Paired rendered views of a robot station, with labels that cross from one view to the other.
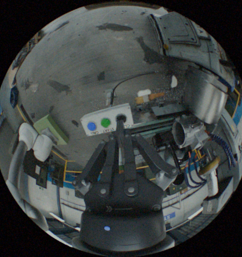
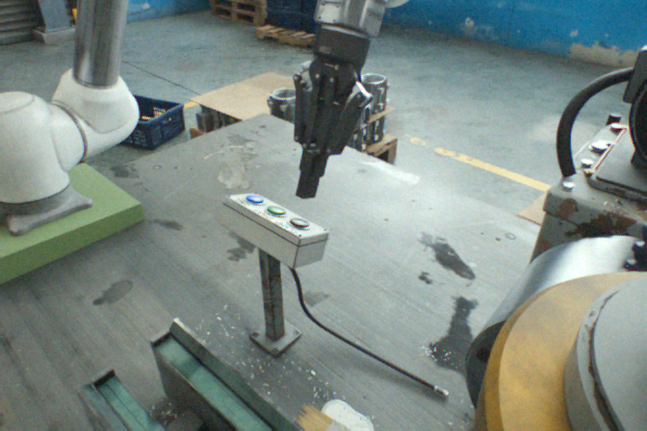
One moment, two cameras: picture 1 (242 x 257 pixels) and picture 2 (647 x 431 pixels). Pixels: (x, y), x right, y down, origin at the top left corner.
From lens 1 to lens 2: 72 cm
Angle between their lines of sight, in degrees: 94
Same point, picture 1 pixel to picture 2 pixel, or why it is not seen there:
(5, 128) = not seen: outside the picture
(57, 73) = not seen: hidden behind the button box
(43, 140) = (62, 164)
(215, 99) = (562, 260)
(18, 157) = (115, 29)
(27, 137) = (113, 110)
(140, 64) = (410, 346)
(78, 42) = (368, 228)
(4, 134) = not seen: outside the picture
